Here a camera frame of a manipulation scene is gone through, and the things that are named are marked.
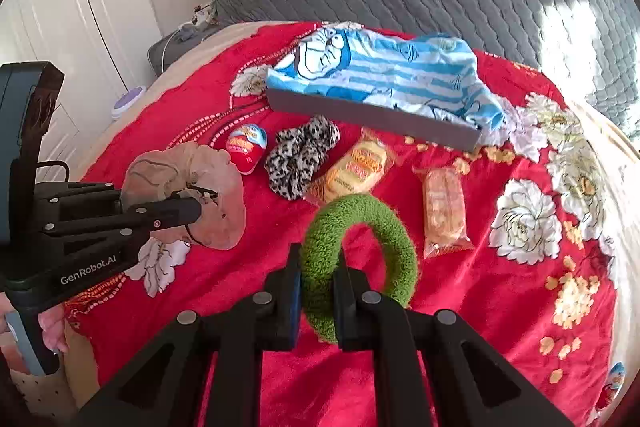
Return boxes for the snack packages at bedside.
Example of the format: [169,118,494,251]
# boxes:
[596,362,626,414]

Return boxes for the red blue toy egg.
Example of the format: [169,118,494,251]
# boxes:
[224,124,268,176]

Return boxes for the person's left hand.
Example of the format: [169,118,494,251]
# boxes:
[0,293,68,352]

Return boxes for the white wardrobe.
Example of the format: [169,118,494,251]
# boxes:
[1,0,160,181]

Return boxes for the grey bedside stool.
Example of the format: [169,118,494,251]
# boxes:
[146,23,220,77]

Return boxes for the purple white round container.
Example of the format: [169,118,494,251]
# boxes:
[112,86,146,120]

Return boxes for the yellow packaged rice cracker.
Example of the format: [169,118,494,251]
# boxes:
[303,128,397,207]

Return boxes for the clear packaged wafer snack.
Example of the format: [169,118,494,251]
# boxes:
[413,167,474,258]

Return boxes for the white charging cable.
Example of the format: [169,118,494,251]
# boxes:
[159,19,199,76]

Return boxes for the blue striped cartoon cloth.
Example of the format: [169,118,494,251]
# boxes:
[266,23,504,131]

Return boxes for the beige sheer scrunchie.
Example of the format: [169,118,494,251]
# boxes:
[120,142,246,251]

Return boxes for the red floral bedspread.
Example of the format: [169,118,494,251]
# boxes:
[65,23,616,426]

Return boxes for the leopard print scrunchie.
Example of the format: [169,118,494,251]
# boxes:
[265,116,341,200]

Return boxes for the green fuzzy scrunchie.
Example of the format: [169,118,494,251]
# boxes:
[299,194,419,343]

